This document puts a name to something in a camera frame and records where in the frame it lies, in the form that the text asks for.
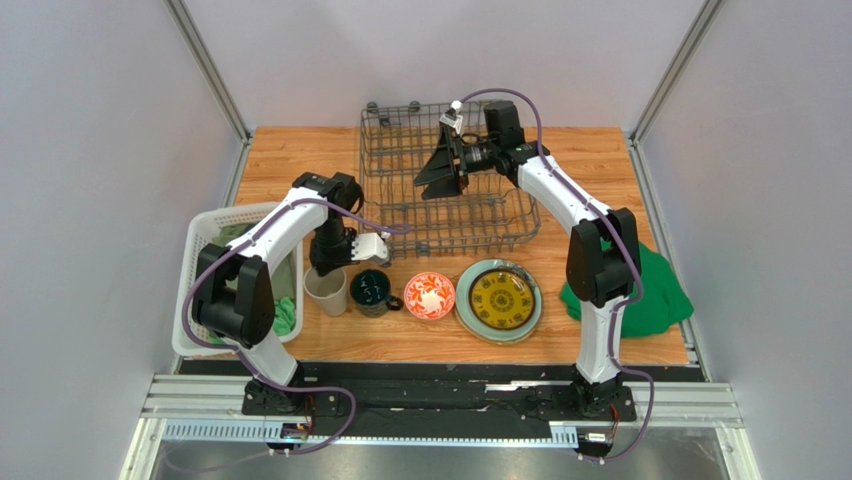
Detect olive green folded cloth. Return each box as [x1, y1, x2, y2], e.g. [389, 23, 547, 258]
[210, 222, 295, 301]

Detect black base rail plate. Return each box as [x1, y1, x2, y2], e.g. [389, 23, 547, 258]
[241, 362, 646, 439]

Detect white plastic basket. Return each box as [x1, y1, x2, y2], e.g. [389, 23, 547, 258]
[172, 202, 304, 357]

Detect dark green mug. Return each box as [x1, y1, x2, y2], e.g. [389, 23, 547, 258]
[349, 269, 403, 318]

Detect white red patterned bowl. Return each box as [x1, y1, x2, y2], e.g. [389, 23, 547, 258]
[402, 272, 457, 321]

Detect green cloth on table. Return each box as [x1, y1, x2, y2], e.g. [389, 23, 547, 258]
[559, 240, 695, 339]

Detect right aluminium frame post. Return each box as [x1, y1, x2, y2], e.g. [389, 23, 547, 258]
[630, 0, 726, 145]

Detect yellow patterned plate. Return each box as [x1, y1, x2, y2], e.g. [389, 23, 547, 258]
[469, 269, 536, 331]

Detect bright green crumpled cloth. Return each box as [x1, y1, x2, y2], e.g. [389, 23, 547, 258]
[273, 297, 296, 337]

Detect left aluminium frame post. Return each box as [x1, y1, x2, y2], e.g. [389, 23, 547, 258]
[164, 0, 252, 145]

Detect light blue flower plate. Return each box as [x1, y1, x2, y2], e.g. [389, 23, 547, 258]
[455, 259, 543, 345]

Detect aluminium frame post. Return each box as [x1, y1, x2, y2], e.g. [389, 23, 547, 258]
[164, 0, 252, 145]
[630, 0, 726, 145]

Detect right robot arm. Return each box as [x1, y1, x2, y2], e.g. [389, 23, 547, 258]
[414, 100, 641, 418]

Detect grey wire dish rack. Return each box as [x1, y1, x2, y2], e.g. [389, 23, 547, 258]
[358, 101, 541, 258]

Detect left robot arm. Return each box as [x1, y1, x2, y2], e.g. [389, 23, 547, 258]
[181, 173, 364, 414]

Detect beige upside-down cup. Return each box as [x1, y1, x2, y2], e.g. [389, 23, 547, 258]
[303, 268, 348, 317]

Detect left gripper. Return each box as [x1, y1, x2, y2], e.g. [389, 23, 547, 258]
[309, 219, 361, 277]

